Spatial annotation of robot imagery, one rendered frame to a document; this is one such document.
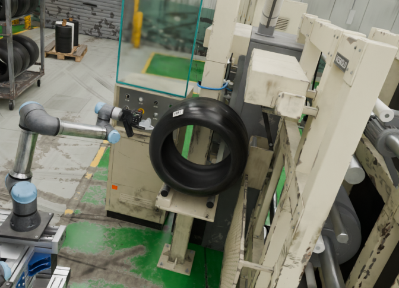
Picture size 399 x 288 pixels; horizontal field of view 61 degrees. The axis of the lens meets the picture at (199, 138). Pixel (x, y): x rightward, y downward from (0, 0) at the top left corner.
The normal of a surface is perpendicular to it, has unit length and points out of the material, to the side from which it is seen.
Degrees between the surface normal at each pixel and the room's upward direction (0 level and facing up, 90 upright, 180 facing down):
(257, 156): 90
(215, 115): 44
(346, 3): 90
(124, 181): 90
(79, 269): 0
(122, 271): 0
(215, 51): 90
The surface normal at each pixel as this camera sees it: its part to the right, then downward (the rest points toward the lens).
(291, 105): -0.10, 0.10
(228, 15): -0.16, 0.39
